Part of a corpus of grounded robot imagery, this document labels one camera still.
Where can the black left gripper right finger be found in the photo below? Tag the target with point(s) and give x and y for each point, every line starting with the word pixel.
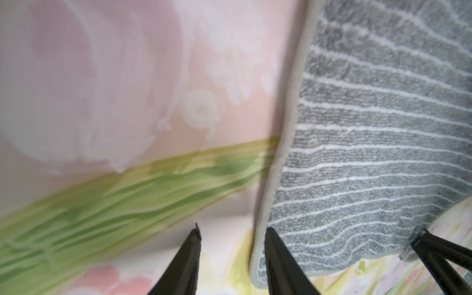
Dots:
pixel 284 276

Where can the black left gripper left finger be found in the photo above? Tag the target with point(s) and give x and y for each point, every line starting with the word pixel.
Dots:
pixel 181 275

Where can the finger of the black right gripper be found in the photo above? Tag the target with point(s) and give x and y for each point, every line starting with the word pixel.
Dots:
pixel 437 255

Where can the grey striped square dishcloth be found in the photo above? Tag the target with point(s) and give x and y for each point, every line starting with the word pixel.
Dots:
pixel 377 138

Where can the pink floral table mat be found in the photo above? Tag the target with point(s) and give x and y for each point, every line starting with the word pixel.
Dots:
pixel 126 123

